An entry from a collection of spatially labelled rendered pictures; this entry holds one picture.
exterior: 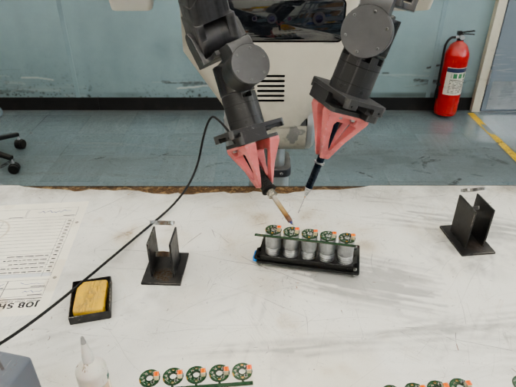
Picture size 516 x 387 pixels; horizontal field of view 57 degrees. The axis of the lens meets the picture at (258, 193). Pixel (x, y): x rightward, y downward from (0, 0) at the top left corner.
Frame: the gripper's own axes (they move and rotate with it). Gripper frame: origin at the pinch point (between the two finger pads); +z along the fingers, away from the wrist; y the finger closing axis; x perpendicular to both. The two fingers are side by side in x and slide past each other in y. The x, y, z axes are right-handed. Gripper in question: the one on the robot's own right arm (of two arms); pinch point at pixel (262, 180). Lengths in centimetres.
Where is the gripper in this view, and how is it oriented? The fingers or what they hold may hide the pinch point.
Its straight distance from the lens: 77.9
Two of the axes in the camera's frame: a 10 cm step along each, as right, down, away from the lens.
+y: 8.3, -2.9, 4.8
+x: -4.9, 0.5, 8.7
